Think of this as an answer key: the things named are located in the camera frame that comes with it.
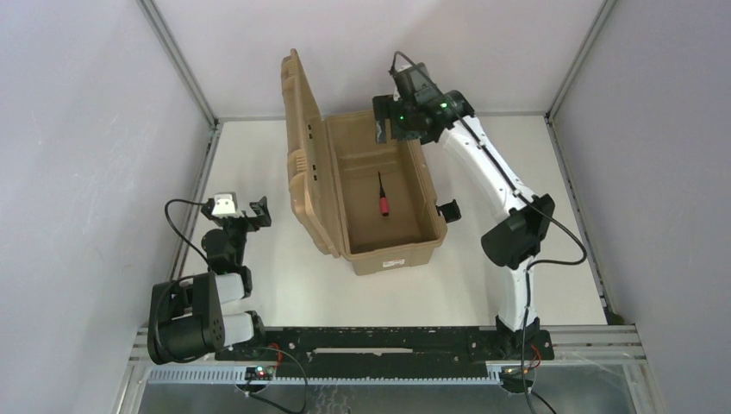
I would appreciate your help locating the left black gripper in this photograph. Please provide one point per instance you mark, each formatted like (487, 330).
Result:
(249, 216)

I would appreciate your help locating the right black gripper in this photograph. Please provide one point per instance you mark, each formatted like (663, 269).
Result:
(383, 116)

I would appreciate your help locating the red handled screwdriver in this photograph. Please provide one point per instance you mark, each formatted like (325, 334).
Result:
(384, 206)

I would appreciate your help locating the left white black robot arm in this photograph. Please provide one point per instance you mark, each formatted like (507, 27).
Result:
(186, 320)

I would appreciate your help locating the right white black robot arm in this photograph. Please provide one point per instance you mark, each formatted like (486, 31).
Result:
(522, 218)

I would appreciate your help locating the tan plastic storage bin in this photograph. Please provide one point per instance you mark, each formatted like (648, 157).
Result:
(333, 164)

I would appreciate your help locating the left small circuit board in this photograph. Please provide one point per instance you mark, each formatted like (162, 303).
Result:
(259, 373)

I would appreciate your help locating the small circuit board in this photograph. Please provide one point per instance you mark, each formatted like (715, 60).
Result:
(259, 373)
(515, 381)

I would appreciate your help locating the right small circuit board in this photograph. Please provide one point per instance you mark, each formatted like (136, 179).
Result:
(515, 381)

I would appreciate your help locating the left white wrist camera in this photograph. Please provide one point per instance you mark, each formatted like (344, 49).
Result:
(225, 205)

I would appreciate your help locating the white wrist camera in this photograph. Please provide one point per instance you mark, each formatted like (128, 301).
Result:
(225, 205)
(414, 85)

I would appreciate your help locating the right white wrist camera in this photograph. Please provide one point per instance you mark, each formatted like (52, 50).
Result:
(414, 85)

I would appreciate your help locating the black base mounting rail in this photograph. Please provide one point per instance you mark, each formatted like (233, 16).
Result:
(411, 352)

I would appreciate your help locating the grey slotted cable duct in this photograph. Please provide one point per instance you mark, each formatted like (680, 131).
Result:
(219, 375)

